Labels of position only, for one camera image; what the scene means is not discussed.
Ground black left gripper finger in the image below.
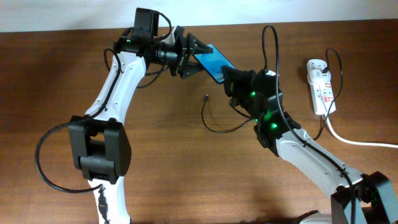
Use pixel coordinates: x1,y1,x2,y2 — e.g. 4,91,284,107
181,62,204,78
187,33,213,55

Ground blue Galaxy smartphone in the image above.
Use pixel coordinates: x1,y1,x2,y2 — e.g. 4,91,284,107
193,44,235,85

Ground black USB charging cable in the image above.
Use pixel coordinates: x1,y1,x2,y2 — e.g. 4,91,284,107
200,48,344,141

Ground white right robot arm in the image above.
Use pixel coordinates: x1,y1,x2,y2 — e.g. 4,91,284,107
221,65,397,224

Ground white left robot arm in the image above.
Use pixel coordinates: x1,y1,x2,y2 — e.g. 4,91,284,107
68,8,213,223

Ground white USB charger adapter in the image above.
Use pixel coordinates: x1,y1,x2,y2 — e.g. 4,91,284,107
307,67,331,85

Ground white power strip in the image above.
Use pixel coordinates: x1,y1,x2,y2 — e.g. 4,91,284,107
307,59,336,115

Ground white power strip cord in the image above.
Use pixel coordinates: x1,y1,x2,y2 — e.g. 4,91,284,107
323,105,398,149

